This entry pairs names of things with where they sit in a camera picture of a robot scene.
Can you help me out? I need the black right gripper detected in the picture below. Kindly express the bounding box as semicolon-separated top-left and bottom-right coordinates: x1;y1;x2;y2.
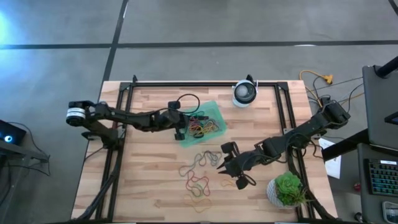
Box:
216;141;266;178

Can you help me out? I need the long red rubber band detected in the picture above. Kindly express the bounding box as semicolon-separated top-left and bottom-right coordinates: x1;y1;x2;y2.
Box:
185;170;212;199

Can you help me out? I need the thin grey rubber band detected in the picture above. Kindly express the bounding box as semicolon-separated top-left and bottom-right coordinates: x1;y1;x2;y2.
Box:
178;150;223;179

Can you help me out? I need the teal translucent plastic bin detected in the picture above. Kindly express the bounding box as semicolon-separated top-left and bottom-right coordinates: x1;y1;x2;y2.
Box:
172;100;228;148

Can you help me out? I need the long yellow rubber band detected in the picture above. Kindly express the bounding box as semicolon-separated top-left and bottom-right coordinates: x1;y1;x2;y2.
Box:
182;195;213;214

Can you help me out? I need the succulent in white patterned pot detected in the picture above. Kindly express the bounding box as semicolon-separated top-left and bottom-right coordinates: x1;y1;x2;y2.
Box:
266;171;312;210

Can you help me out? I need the white paper sheet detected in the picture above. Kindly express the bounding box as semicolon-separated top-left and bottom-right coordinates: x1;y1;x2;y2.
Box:
318;139;342;180

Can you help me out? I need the black beam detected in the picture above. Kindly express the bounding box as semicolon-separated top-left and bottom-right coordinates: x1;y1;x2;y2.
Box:
321;128;371;162

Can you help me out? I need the black device with blue light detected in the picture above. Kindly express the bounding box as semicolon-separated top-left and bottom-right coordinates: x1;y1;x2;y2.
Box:
0;119;27;146

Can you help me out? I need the backlit keyboard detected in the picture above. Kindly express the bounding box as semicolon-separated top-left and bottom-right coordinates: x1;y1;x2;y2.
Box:
368;159;398;197

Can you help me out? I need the grey desk device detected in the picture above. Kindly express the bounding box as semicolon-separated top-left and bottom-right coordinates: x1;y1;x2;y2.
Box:
381;200;398;216

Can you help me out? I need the black phone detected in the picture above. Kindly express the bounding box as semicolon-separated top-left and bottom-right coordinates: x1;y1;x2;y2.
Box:
384;111;398;126

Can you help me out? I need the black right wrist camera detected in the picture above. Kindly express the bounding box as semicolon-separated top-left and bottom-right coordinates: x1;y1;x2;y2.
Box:
235;175;250;190

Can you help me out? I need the black left camera cable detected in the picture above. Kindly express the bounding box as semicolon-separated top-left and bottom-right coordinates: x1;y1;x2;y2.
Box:
176;93;201;114

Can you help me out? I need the black aluminium table frame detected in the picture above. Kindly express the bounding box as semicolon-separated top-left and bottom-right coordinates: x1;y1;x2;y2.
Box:
74;74;335;224

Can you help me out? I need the yellow extension cord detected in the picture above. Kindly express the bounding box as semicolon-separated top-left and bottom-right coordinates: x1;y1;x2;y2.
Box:
298;69;334;110

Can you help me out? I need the black post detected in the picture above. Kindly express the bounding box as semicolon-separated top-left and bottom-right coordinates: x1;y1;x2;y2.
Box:
375;55;398;78

